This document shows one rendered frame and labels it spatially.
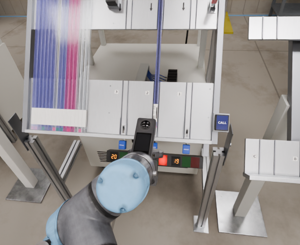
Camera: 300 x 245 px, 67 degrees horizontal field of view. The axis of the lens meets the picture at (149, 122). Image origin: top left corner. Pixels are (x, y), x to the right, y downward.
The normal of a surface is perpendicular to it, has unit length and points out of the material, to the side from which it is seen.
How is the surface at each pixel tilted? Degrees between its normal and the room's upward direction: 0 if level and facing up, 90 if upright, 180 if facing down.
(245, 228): 0
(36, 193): 0
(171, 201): 0
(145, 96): 47
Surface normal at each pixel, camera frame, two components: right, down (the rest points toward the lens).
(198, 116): -0.13, 0.00
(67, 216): -0.51, -0.43
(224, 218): -0.05, -0.73
